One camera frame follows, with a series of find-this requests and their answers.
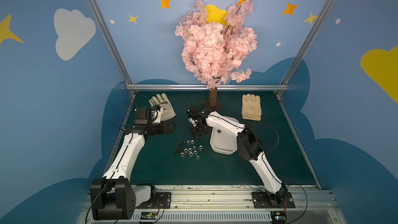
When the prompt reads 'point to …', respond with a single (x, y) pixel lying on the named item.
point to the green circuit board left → (148, 215)
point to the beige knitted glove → (251, 107)
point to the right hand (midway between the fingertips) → (198, 132)
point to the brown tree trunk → (213, 94)
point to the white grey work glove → (161, 100)
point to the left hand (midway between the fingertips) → (168, 124)
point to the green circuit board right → (279, 216)
